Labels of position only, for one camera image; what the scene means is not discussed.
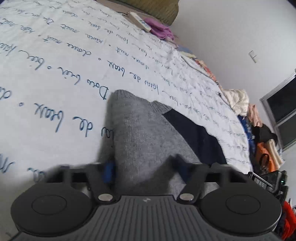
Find white wall outlet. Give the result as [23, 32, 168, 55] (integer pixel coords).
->
[248, 50, 257, 63]

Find red patterned pillow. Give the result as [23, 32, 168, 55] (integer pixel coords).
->
[176, 45, 223, 90]

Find pile of assorted clothes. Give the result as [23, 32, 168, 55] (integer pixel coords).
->
[223, 89, 295, 240]

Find white power strip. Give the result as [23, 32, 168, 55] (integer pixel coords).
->
[128, 11, 151, 33]

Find white quilt with blue script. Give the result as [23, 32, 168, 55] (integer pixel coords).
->
[1, 1, 251, 240]

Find olive cloud-shaped headboard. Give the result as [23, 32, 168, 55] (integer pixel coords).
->
[117, 0, 179, 25]

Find grey and navy knit garment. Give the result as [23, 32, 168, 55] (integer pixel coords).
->
[101, 90, 226, 196]

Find purple crumpled cloth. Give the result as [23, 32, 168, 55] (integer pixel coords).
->
[144, 18, 175, 41]

